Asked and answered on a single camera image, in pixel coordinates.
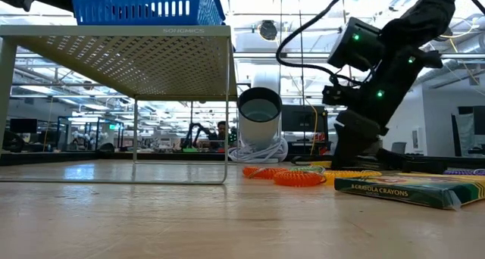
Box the blue plastic basket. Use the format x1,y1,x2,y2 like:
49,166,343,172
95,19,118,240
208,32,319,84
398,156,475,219
69,0,227,27

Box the red spiral coil keychain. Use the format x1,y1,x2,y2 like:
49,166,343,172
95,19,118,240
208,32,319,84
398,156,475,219
272,169,327,187
242,165,289,179

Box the person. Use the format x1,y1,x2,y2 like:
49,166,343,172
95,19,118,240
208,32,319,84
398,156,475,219
207,120,233,151

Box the black hanging cable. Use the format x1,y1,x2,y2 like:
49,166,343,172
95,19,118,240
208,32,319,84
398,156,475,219
296,0,306,154

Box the black monitor screen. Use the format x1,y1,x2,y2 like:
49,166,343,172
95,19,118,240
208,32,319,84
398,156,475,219
281,104,329,133

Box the orange-yellow spiral coil keychain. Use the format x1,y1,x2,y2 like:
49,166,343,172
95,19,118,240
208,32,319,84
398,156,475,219
324,169,383,186

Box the small dark monitor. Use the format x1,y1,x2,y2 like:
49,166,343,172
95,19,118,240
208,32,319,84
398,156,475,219
9,117,39,134

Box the thin yellow cable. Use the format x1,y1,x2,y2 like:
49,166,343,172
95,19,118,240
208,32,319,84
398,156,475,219
257,22,319,154

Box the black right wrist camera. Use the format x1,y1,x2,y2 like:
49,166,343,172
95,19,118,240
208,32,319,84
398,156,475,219
327,16,384,73

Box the black standing panel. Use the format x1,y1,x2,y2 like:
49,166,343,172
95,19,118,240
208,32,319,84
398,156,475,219
450,105,485,157

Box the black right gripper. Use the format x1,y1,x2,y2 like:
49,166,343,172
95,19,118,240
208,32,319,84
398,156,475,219
321,71,410,170

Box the purple spiral coil keychain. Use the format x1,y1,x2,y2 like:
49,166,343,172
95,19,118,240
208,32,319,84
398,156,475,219
442,168,485,176

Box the white coiled cable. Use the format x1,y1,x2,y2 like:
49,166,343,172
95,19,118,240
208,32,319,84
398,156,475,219
228,136,289,164

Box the green perforated metal shelf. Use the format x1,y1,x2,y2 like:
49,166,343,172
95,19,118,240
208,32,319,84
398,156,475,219
0,24,238,186

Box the green spiral coil keychain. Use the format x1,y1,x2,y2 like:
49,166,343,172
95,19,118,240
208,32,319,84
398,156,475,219
289,165,326,173

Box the black round ceiling reel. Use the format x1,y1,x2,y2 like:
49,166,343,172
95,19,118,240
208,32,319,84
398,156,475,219
258,19,279,41

